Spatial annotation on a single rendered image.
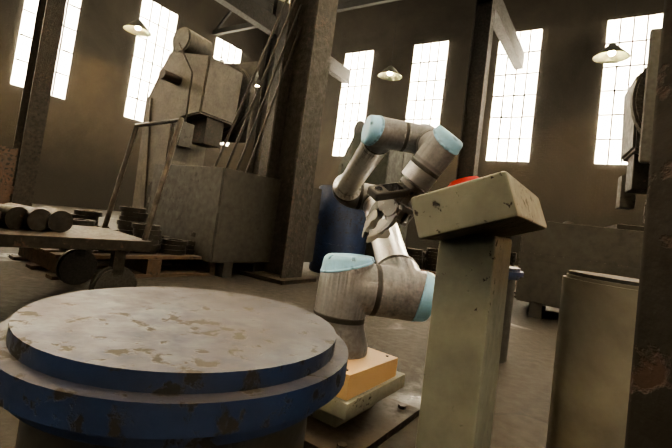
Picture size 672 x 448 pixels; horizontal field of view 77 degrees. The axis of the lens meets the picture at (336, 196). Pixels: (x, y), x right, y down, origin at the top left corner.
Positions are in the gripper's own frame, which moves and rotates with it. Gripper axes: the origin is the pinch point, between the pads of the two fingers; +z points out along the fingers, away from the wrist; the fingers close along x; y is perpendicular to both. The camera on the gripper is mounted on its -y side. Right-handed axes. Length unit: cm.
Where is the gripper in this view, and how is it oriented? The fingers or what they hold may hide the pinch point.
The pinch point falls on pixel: (365, 235)
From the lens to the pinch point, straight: 121.3
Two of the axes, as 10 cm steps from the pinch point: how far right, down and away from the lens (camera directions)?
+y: 6.8, 3.1, 6.7
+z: -5.8, 7.8, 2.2
